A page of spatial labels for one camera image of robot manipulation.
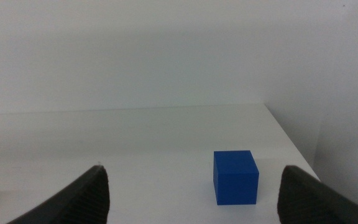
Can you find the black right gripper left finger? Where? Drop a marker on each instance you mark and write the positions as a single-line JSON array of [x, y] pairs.
[[82, 202]]

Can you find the blue cube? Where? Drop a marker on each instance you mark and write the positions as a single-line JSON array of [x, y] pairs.
[[235, 180]]

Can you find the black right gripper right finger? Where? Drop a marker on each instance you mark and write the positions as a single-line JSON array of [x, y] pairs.
[[306, 202]]

